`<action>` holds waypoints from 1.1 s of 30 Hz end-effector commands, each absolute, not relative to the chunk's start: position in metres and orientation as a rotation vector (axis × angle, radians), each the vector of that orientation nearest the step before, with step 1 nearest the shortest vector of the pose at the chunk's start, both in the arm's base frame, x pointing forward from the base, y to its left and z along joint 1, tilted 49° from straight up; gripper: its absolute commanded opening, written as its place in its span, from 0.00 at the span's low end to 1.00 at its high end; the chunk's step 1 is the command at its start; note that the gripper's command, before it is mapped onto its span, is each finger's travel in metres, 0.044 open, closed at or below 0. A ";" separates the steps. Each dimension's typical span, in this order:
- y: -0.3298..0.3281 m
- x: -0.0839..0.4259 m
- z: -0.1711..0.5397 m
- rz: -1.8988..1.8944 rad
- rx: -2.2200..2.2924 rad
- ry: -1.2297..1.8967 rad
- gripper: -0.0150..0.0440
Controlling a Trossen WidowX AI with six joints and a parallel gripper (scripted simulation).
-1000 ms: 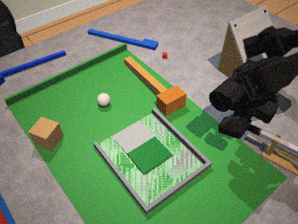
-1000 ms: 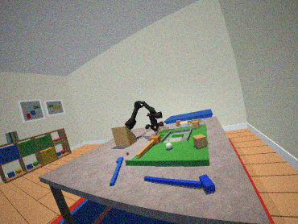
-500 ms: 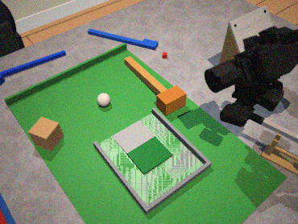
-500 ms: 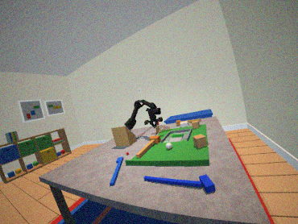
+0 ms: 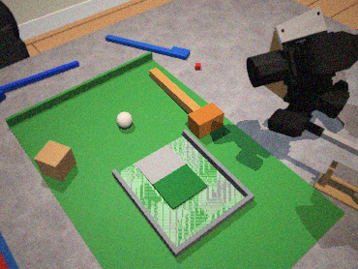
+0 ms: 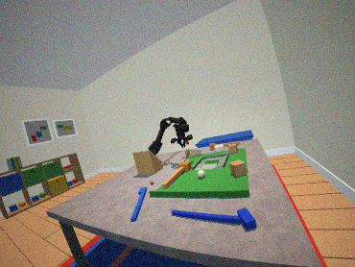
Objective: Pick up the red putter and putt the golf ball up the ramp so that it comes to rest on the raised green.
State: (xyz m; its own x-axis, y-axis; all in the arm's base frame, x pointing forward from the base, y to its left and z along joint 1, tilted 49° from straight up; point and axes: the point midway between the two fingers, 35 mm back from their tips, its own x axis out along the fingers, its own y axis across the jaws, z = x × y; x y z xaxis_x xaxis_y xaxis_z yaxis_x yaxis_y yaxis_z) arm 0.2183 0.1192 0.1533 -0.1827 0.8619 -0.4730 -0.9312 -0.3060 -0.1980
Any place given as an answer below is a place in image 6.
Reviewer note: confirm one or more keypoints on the white golf ball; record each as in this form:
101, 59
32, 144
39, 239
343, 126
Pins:
201, 174

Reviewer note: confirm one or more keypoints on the green flat mat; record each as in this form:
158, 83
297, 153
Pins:
217, 178

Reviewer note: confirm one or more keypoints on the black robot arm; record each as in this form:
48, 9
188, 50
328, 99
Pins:
180, 126

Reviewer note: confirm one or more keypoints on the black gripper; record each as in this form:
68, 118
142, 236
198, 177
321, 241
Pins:
180, 136

